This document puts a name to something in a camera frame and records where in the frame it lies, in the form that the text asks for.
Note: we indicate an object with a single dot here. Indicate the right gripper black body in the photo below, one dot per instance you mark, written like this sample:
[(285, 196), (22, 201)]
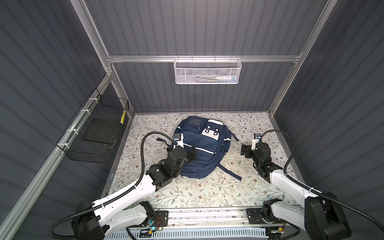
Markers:
[(250, 153)]

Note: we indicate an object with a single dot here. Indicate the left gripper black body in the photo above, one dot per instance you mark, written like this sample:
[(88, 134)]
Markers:
[(188, 158)]

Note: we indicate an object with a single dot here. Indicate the navy blue student backpack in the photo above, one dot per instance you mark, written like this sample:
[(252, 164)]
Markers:
[(207, 141)]

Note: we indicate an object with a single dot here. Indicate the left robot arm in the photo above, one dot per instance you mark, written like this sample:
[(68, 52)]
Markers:
[(94, 220)]

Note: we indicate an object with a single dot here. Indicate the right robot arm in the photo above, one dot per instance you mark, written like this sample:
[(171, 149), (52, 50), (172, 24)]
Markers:
[(319, 214)]

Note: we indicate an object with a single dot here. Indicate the floral table mat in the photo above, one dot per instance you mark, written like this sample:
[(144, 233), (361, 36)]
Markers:
[(216, 190)]

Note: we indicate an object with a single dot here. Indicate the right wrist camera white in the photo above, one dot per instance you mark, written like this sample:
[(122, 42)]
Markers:
[(256, 139)]

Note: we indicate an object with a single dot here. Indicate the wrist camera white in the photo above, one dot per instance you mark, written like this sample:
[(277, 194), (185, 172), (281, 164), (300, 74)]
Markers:
[(179, 140), (256, 139)]

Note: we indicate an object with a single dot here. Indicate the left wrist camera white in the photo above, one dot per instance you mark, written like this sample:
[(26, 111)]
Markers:
[(179, 140)]

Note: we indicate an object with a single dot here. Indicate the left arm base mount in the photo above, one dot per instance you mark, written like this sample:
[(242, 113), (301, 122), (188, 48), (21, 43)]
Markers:
[(159, 219)]

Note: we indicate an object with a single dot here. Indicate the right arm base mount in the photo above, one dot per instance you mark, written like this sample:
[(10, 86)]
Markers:
[(260, 216)]

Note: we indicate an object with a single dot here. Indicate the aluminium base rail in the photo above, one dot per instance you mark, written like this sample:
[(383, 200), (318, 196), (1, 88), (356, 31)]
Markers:
[(207, 216)]

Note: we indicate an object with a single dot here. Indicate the black wire wall basket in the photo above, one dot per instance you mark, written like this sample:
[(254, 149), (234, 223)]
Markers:
[(96, 133)]

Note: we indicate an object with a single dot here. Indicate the white wire mesh basket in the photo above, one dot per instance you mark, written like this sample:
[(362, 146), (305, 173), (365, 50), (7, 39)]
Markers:
[(207, 70)]

